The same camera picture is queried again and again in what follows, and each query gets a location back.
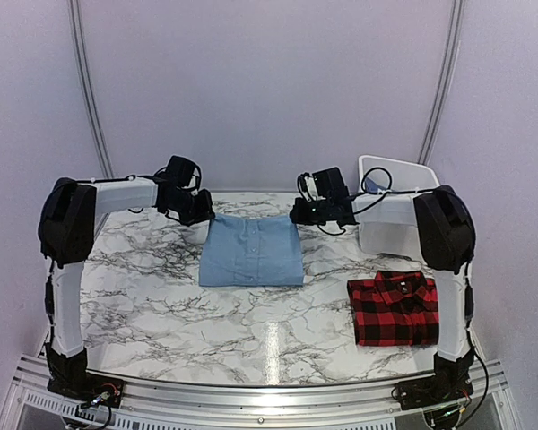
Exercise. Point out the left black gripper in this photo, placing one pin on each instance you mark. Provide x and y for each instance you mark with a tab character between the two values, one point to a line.
203	212

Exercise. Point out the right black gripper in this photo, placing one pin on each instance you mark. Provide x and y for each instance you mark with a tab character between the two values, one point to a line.
298	213

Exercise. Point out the light blue long sleeve shirt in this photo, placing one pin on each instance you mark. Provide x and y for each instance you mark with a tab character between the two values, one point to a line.
240	252

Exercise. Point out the red black plaid shirt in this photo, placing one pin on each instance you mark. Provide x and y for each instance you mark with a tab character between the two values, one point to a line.
394	309

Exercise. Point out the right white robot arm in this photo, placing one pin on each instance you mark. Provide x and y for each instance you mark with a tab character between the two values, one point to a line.
447	239

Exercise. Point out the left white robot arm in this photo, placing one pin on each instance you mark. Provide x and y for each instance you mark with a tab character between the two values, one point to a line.
67	235

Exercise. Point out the dark blue patterned shirt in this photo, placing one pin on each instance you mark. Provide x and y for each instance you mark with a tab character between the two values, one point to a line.
369	186

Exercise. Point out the white plastic bin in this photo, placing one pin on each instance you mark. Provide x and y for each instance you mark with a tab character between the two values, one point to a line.
386	221

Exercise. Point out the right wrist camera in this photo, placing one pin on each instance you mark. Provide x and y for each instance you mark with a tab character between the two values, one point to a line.
327	184

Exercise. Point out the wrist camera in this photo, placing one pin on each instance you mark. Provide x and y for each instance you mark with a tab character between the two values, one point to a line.
184	173
327	184

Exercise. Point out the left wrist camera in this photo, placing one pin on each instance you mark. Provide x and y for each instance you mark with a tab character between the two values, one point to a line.
184	173

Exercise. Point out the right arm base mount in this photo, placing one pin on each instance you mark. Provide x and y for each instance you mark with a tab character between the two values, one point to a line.
430	391

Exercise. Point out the right wall aluminium profile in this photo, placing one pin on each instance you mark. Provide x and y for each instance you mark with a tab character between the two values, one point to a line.
445	78

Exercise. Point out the wall aluminium profile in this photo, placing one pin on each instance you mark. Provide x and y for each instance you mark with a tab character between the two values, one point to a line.
87	89
445	78

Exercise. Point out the left wall aluminium profile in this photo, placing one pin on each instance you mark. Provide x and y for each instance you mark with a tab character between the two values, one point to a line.
87	89

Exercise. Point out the aluminium table front rail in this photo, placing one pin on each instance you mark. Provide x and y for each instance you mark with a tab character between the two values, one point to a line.
147	404

